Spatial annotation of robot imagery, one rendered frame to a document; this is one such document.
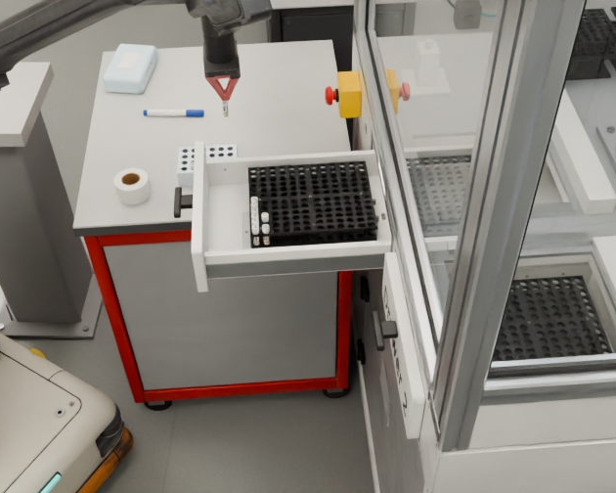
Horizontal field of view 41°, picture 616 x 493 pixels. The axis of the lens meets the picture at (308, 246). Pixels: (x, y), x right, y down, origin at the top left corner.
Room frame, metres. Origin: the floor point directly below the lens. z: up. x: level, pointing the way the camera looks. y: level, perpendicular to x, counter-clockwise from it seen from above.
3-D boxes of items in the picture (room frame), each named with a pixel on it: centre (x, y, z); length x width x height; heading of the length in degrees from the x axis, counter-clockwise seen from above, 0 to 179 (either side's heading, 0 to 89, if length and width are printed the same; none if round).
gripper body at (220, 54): (1.32, 0.16, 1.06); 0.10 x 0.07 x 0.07; 5
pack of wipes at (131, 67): (1.66, 0.42, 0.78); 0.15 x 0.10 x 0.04; 171
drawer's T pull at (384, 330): (0.76, -0.12, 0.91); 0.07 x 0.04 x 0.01; 3
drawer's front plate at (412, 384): (0.77, -0.14, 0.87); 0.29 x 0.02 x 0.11; 3
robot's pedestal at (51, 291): (1.59, 0.78, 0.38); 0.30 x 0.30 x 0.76; 88
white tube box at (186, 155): (1.30, 0.21, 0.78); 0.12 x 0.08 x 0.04; 93
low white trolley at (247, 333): (1.47, 0.20, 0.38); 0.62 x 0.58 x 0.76; 3
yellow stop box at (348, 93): (1.41, -0.09, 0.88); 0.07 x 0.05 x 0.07; 3
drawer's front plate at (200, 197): (1.06, 0.19, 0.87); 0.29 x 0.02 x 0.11; 3
